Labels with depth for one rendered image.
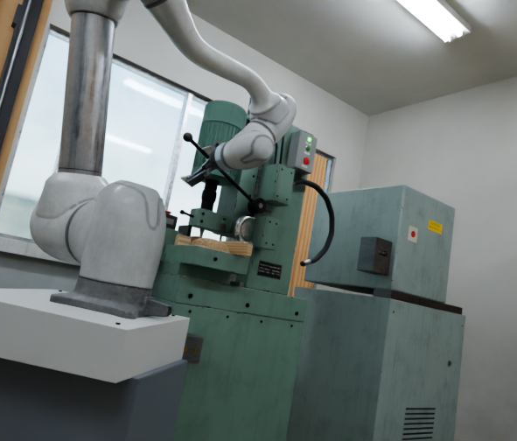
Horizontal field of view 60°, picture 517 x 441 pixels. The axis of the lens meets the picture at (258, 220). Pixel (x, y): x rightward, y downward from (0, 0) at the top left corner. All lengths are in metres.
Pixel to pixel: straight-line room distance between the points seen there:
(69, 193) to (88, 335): 0.40
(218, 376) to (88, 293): 0.78
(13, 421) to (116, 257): 0.33
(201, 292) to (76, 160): 0.65
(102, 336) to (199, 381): 0.84
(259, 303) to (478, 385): 2.16
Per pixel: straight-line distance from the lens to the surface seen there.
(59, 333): 0.83
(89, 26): 1.20
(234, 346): 1.64
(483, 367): 3.51
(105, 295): 0.94
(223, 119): 1.80
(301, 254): 3.65
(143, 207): 0.95
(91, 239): 0.97
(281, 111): 1.38
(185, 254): 1.49
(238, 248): 1.52
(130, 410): 0.85
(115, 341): 0.78
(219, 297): 1.57
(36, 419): 0.93
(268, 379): 1.76
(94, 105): 1.15
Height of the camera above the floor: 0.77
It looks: 10 degrees up
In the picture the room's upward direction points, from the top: 10 degrees clockwise
